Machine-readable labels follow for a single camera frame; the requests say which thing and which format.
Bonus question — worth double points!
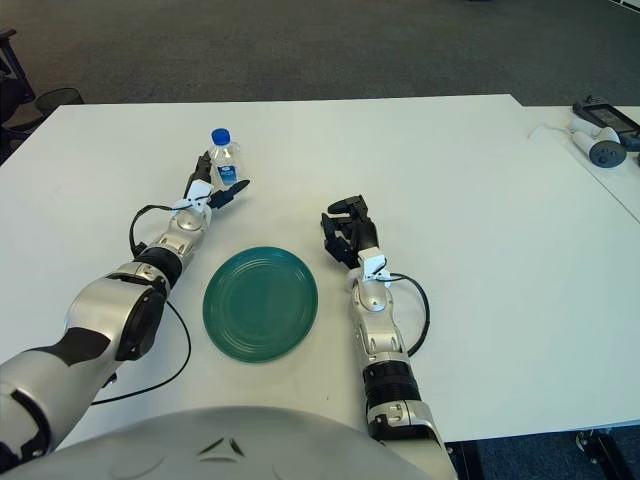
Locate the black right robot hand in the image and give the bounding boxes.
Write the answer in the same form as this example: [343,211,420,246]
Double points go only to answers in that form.
[319,194,379,271]

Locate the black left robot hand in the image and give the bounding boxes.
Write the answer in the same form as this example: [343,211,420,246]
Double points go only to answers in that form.
[187,152,251,211]

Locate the clear bottle with blue cap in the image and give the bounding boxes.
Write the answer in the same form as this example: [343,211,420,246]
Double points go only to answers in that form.
[208,128,242,194]

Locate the green ceramic plate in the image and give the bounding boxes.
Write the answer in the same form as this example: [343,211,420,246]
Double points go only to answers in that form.
[202,245,320,364]

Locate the black office chair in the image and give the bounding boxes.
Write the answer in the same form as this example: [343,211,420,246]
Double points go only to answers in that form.
[0,28,51,161]

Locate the black table leg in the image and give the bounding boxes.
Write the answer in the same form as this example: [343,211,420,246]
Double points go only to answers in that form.
[447,439,484,480]

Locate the silver robot torso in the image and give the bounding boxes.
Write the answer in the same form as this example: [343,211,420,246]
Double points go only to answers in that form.
[0,405,431,480]

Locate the grey handheld controller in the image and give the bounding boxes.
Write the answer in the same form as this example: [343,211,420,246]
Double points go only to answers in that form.
[572,127,626,169]

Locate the black handheld screen device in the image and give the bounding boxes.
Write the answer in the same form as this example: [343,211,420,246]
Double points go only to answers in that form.
[572,95,640,151]

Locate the black table foot with caster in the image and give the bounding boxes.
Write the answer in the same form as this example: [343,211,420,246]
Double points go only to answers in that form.
[574,427,640,480]

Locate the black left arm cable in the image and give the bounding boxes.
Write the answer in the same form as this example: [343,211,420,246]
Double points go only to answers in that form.
[92,199,194,406]

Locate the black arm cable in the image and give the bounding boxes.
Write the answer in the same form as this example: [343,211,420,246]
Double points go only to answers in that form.
[92,199,194,406]
[388,272,430,357]

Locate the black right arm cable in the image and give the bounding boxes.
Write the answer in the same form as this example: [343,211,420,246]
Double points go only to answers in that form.
[388,272,430,357]

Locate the black wire mesh bin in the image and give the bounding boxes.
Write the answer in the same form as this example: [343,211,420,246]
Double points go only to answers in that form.
[34,88,85,119]

